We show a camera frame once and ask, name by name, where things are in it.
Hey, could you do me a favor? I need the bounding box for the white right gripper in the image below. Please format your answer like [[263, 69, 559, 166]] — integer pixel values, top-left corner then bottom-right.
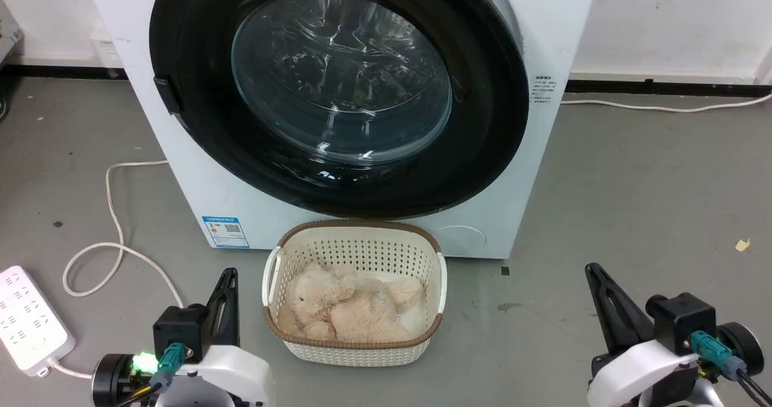
[[584, 263, 703, 407]]

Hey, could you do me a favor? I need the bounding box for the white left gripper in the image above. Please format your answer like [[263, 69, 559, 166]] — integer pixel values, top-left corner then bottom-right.
[[154, 267, 276, 407]]

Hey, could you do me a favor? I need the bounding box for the white front-load washing machine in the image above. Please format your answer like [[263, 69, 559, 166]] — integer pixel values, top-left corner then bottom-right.
[[80, 0, 602, 260]]

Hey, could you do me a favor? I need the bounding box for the black round glass washer door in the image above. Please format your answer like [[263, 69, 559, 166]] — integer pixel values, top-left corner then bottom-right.
[[149, 0, 530, 221]]

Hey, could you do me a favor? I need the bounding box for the blue energy label sticker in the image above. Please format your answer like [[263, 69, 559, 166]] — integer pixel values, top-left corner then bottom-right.
[[201, 216, 250, 250]]

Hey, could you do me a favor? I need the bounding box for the beige plush teddy bear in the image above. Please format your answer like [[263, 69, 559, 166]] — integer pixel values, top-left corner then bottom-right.
[[277, 263, 425, 343]]

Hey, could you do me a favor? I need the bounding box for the white perforated laundry basket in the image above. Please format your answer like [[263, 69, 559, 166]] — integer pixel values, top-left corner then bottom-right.
[[261, 219, 448, 368]]

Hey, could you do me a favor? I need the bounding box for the round white filter cover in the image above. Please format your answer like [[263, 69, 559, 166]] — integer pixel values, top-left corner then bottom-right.
[[432, 226, 487, 257]]

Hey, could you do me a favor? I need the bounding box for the white power strip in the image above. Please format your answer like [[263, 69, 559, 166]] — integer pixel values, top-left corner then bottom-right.
[[0, 265, 77, 378]]

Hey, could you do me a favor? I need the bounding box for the small text label sticker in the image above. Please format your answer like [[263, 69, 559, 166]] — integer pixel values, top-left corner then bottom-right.
[[531, 74, 557, 105]]

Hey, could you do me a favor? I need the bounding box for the teal plug black left cable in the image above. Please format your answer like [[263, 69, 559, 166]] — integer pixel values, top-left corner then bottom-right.
[[115, 342, 186, 407]]

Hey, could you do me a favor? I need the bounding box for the teal plug black cable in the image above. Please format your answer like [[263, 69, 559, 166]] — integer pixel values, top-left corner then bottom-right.
[[689, 330, 772, 407], [115, 342, 186, 407]]

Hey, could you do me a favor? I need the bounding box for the teal plug black right cable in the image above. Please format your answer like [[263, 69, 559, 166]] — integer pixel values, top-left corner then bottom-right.
[[689, 330, 772, 407]]

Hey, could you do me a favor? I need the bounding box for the white power strip cable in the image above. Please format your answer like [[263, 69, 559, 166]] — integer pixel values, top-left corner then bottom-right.
[[48, 160, 185, 380]]

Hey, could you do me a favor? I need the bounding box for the white cable along wall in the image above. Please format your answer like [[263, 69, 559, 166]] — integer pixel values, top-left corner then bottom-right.
[[560, 92, 772, 113]]

